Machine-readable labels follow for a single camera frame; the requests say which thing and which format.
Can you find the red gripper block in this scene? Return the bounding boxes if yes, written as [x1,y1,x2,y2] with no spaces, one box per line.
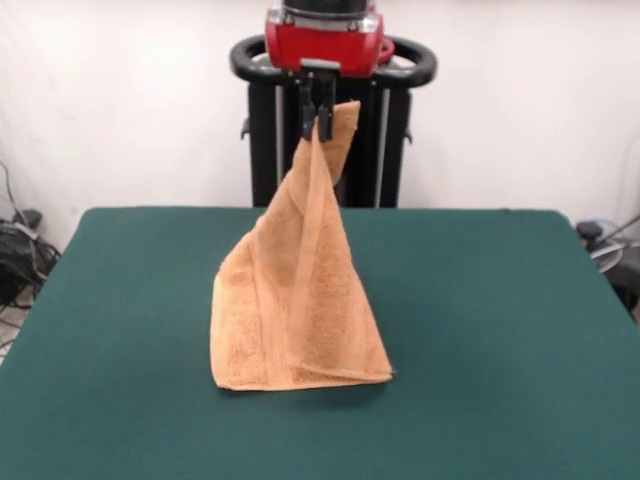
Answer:
[263,4,386,142]

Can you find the tan terry towel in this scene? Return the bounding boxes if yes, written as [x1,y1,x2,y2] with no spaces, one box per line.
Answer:
[208,99,394,392]

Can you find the dark green table cloth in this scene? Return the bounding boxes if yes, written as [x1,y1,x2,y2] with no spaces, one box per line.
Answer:
[0,207,640,480]

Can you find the grey curved stand base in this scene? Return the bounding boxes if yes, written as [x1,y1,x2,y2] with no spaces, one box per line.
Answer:
[589,238,640,324]

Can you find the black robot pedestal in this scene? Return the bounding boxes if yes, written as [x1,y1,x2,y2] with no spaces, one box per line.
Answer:
[229,32,440,209]

